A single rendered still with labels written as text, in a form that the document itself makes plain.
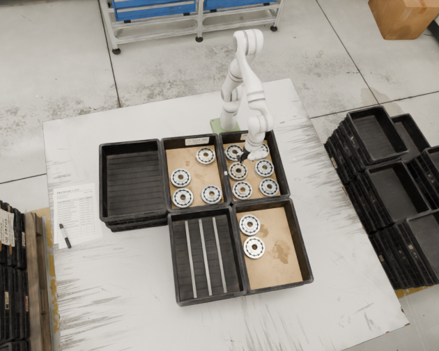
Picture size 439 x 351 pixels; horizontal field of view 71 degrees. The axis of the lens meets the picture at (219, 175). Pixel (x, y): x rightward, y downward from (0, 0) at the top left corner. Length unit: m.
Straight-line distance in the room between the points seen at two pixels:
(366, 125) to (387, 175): 0.39
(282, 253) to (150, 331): 0.71
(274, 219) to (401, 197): 1.18
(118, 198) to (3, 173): 1.46
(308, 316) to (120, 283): 0.92
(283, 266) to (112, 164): 0.99
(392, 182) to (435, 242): 0.48
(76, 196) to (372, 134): 2.01
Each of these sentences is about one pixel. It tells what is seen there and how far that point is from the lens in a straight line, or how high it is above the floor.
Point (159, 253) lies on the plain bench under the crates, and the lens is 1.63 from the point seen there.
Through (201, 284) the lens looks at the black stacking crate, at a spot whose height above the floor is 0.83.
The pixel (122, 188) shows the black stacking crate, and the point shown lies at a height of 0.83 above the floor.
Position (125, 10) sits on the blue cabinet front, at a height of 0.43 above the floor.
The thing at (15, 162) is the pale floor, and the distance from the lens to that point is 2.91.
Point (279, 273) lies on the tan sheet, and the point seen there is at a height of 0.83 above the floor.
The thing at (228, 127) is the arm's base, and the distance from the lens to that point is 1.82.
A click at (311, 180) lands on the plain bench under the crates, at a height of 0.70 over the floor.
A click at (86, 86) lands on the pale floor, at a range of 3.15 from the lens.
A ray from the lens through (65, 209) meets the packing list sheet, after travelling 1.80.
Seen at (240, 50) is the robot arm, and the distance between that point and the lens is 1.25.
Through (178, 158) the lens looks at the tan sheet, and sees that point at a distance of 1.66.
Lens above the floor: 2.29
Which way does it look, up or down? 65 degrees down
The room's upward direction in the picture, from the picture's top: 12 degrees clockwise
